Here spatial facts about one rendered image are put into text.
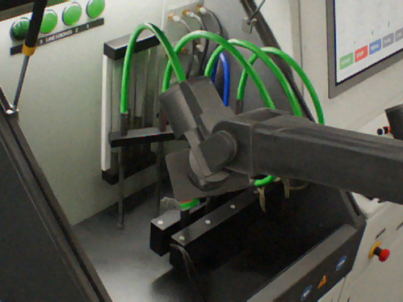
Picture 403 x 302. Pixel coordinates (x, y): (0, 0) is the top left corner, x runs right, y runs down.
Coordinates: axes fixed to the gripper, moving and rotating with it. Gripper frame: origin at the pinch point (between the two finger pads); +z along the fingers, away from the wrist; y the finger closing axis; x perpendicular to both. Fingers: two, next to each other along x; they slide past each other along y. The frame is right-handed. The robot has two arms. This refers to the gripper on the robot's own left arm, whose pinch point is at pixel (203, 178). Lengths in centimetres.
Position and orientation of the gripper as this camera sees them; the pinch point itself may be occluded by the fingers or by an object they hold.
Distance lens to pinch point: 98.5
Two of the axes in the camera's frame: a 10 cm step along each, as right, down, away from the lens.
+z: -0.5, 1.6, 9.9
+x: 2.4, 9.6, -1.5
